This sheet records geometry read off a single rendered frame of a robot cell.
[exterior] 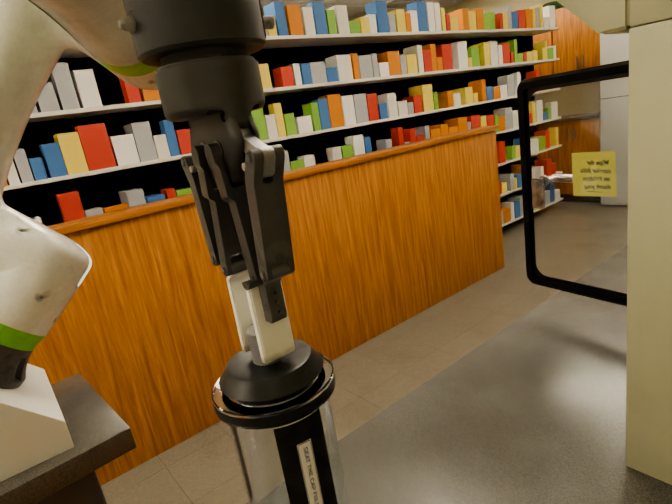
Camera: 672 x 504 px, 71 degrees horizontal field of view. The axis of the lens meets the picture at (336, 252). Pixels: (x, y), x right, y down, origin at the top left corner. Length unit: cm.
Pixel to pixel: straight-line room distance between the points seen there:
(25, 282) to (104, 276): 134
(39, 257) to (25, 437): 27
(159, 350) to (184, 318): 18
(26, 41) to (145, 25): 51
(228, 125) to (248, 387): 20
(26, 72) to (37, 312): 37
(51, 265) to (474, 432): 69
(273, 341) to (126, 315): 190
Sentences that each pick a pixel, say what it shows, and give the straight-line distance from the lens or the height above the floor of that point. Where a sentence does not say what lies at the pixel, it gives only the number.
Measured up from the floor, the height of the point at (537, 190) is 119.
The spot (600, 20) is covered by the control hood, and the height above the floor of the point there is 142.
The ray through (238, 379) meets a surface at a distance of 41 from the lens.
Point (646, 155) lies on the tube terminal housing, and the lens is 53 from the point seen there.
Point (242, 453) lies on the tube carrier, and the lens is 44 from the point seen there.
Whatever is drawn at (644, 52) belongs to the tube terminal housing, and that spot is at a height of 139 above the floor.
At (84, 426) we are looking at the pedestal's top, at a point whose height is 94.
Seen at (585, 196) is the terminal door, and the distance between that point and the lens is 93.
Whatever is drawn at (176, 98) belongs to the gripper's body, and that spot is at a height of 140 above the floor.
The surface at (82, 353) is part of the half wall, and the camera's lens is 228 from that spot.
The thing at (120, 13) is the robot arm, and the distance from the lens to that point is 61.
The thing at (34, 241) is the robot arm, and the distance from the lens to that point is 89.
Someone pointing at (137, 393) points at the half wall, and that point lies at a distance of 240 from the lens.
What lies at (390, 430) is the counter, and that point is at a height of 94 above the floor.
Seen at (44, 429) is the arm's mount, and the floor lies 99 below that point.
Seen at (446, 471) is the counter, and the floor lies 94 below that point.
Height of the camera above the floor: 137
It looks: 15 degrees down
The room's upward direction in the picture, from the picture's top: 9 degrees counter-clockwise
